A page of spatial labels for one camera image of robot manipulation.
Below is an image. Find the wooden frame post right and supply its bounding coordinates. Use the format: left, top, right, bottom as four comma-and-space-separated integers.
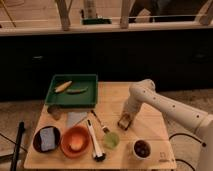
120, 0, 133, 29

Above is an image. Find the green plastic tray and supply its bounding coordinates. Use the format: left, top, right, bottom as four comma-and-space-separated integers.
45, 74, 98, 108

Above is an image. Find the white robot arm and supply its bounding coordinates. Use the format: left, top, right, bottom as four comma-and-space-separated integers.
122, 79, 213, 171

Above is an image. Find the wooden frame post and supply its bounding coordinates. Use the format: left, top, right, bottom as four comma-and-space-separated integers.
120, 0, 133, 29
55, 0, 70, 31

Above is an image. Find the green pea pod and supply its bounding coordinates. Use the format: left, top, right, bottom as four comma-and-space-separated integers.
66, 87, 88, 94

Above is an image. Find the black cable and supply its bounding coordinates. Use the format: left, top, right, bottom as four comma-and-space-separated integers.
168, 132, 205, 171

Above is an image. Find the green object on shelf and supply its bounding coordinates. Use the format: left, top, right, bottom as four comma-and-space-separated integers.
82, 18, 111, 25

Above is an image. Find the orange bowl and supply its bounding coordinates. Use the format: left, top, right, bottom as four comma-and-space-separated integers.
60, 125, 90, 159

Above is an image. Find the green round lid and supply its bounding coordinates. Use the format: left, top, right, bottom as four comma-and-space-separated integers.
103, 132, 120, 149

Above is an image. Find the grey blue sponge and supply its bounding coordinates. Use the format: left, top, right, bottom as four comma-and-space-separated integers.
40, 127, 55, 151

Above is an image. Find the grey cloth piece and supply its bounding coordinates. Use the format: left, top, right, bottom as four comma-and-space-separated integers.
67, 112, 87, 128

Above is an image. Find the brown potato toy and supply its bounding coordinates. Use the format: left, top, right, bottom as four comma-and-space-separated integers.
47, 105, 61, 120

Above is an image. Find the black pole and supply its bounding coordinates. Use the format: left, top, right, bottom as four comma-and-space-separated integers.
10, 122, 25, 171

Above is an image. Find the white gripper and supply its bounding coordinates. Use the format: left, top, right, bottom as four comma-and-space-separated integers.
123, 98, 142, 120

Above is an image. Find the dark brown bowl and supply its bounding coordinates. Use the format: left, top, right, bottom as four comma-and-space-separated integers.
33, 126, 61, 153

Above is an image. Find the white handled brush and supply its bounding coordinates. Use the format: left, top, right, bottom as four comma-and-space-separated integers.
87, 120, 106, 162

